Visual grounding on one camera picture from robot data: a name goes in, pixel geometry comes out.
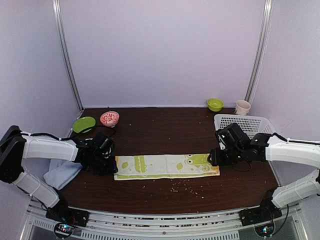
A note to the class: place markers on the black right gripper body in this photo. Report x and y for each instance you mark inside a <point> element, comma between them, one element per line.
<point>234,156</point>

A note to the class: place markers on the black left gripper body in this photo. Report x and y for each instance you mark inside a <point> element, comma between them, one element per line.
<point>102,167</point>

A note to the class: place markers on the green white patterned towel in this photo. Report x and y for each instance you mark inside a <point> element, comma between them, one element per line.
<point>167,166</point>

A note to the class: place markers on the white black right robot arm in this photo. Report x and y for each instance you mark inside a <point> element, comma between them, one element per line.
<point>285,150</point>

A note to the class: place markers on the white perforated plastic basket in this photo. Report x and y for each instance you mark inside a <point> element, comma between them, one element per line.
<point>258,129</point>

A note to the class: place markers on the green plate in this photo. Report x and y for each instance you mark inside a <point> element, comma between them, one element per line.
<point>83,124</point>

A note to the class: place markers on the light blue towel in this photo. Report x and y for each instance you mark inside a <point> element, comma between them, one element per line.
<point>61,172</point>

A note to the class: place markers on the red white patterned bowl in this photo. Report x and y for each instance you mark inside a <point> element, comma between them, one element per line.
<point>110,118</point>

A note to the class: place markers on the beige cup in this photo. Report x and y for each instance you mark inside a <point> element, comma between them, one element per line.
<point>242,108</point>

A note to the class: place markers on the green bowl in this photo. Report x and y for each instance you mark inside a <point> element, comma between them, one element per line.
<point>215,105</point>

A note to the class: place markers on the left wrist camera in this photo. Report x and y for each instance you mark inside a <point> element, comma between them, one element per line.
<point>101,145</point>

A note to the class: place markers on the right aluminium frame post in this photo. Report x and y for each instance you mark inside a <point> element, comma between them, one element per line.
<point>261,47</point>

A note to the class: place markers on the aluminium frame post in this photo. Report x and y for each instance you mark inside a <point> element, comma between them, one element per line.
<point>65,53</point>
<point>261,47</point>

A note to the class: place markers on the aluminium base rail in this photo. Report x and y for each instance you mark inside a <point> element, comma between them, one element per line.
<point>219,225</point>

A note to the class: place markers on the left aluminium frame post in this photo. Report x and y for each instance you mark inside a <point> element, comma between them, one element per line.
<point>65,53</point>

